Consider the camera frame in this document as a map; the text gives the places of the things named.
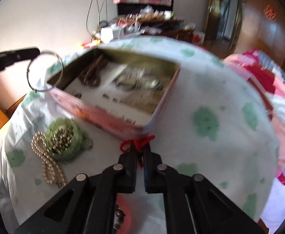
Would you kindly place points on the cloud print bed sheet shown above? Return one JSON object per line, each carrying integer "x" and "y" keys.
{"x": 214, "y": 123}

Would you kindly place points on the pink patchwork quilt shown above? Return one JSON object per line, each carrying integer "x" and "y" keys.
{"x": 268, "y": 78}

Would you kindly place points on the red double happiness sticker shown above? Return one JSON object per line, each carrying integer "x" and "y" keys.
{"x": 269, "y": 13}

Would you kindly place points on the green jade bangle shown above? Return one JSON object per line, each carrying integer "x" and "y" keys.
{"x": 64, "y": 140}

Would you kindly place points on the thin silver bangle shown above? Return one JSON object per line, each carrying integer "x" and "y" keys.
{"x": 38, "y": 71}

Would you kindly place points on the wooden room door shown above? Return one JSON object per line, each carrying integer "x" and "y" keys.
{"x": 213, "y": 19}

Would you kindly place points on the wooden tv cabinet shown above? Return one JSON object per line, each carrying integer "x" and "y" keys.
{"x": 173, "y": 28}

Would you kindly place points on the pink metal tin box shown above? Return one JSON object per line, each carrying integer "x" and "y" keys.
{"x": 87, "y": 68}

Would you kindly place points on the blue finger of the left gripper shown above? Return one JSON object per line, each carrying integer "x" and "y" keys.
{"x": 11, "y": 57}

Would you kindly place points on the black television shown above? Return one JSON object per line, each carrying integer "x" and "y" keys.
{"x": 135, "y": 8}

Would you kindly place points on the printed paper in tin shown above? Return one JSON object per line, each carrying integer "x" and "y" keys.
{"x": 135, "y": 106}

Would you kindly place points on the pink bangle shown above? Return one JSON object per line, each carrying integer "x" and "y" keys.
{"x": 124, "y": 206}

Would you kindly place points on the white box on cabinet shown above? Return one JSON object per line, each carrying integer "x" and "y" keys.
{"x": 109, "y": 33}

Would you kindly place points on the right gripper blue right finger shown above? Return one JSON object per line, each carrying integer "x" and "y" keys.
{"x": 192, "y": 203}

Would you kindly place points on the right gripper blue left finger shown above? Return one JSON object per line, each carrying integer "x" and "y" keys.
{"x": 87, "y": 204}

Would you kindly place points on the red yellow carton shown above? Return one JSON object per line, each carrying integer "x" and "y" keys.
{"x": 91, "y": 44}

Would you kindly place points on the wristwatch with metal band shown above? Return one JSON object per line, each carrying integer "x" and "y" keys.
{"x": 128, "y": 82}

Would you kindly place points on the wooden wardrobe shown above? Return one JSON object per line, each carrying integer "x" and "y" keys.
{"x": 258, "y": 32}

